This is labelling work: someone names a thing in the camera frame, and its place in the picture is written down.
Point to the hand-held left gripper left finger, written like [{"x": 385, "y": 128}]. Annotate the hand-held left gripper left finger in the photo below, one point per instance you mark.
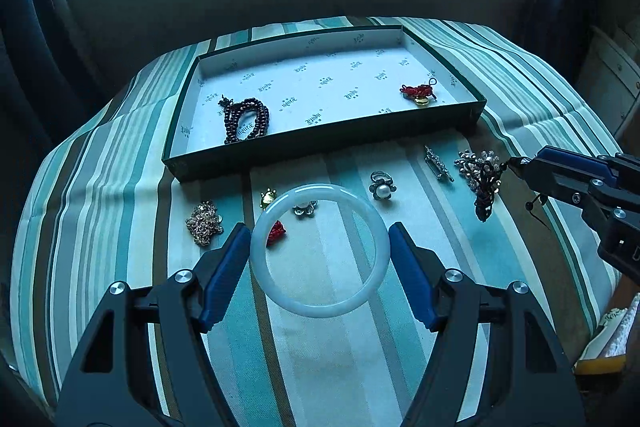
[{"x": 227, "y": 277}]

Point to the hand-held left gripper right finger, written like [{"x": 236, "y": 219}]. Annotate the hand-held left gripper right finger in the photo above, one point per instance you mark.
[{"x": 412, "y": 277}]

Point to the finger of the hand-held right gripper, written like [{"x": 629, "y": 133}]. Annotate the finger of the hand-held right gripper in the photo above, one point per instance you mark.
[
  {"x": 560, "y": 184},
  {"x": 575, "y": 161}
]

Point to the crystal cluster brooch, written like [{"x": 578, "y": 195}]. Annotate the crystal cluster brooch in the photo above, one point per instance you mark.
[{"x": 472, "y": 164}]

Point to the white jade bangle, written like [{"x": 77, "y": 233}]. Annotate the white jade bangle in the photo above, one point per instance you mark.
[{"x": 320, "y": 310}]

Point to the pearl flower brooch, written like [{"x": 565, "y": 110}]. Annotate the pearl flower brooch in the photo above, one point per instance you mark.
[{"x": 302, "y": 208}]

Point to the silver bar brooch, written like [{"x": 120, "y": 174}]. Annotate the silver bar brooch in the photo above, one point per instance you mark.
[{"x": 438, "y": 163}]

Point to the green box with printed lining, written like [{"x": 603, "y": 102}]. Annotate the green box with printed lining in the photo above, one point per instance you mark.
[{"x": 325, "y": 77}]

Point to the pale cabinet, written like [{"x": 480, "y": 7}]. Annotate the pale cabinet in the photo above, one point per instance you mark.
[{"x": 610, "y": 72}]

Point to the white shoe yellow sole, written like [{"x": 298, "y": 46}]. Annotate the white shoe yellow sole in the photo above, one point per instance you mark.
[{"x": 607, "y": 342}]

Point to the striped teal bed cover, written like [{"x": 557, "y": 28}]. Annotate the striped teal bed cover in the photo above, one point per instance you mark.
[{"x": 150, "y": 157}]

